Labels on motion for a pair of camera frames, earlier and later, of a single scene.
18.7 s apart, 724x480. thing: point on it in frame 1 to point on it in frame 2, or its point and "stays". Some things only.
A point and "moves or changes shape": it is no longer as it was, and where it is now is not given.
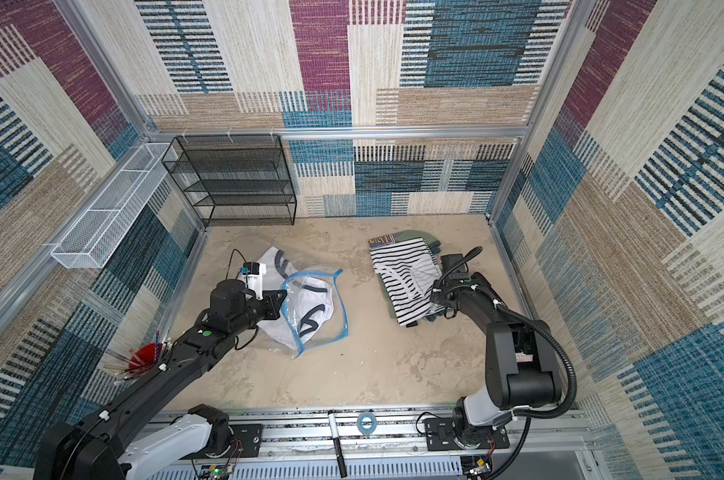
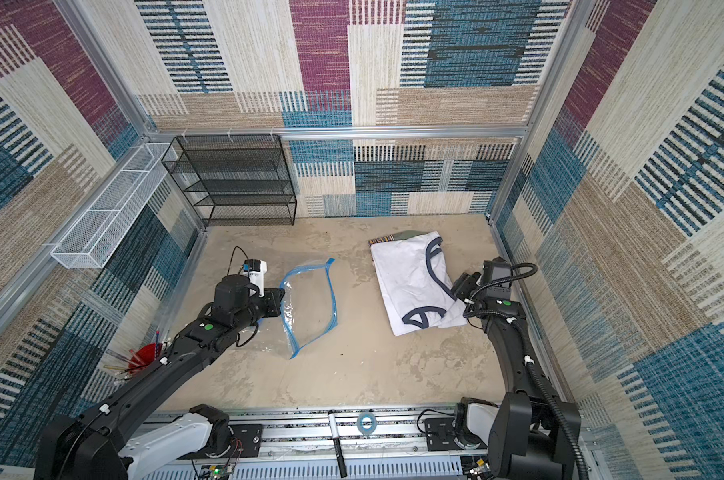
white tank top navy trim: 307,303 to 414,282
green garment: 431,241 to 399,236
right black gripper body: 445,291 to 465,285
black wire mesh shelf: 234,178 stays
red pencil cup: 145,357 stays
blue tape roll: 366,431 stays
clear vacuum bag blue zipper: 312,310 moves or changes shape
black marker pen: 339,461 stays
